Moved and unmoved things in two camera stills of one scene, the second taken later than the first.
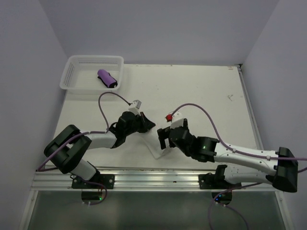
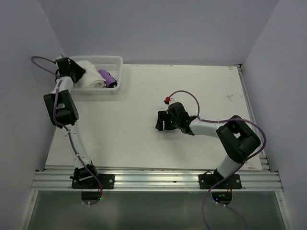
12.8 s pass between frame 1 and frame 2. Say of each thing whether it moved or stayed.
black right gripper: moved
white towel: moved
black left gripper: moved
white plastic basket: stayed
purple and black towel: stayed
